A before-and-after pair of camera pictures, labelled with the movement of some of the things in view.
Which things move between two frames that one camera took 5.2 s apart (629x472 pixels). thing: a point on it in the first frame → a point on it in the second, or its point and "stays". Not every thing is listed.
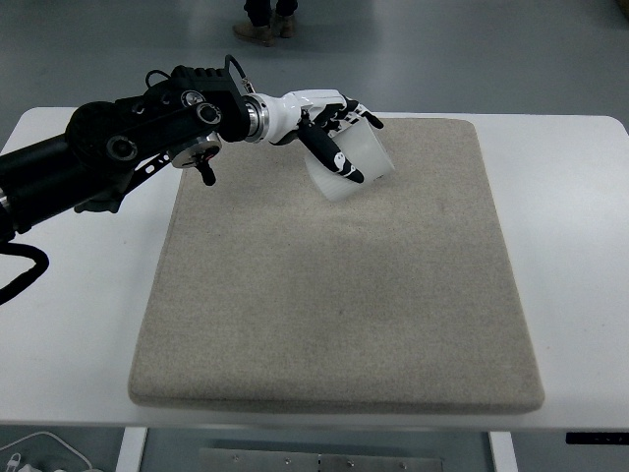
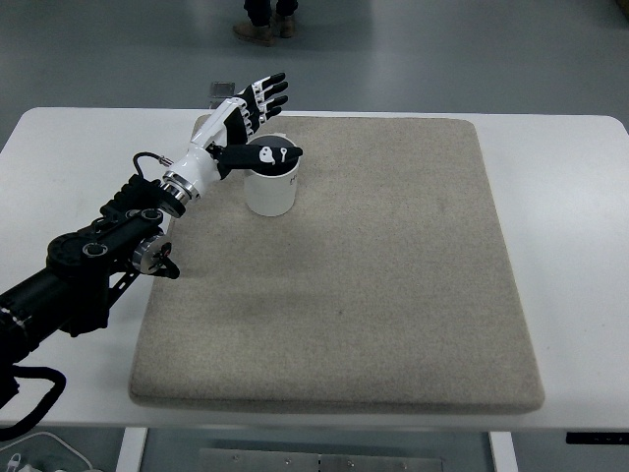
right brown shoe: (285, 25) stays
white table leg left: (132, 449) stays
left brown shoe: (262, 34) stays
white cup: (363, 150) → (270, 189)
